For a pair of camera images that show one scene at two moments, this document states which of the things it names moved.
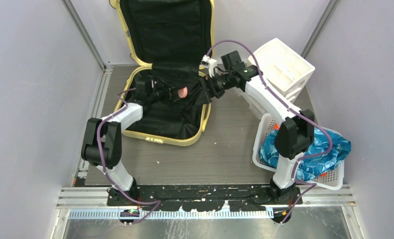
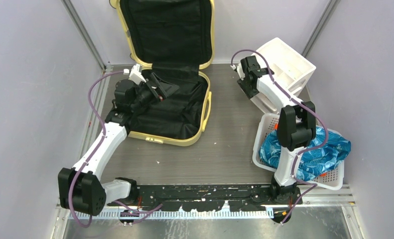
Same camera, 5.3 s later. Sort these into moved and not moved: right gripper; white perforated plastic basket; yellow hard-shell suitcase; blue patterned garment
Moved: right gripper
Not moved: blue patterned garment; white perforated plastic basket; yellow hard-shell suitcase
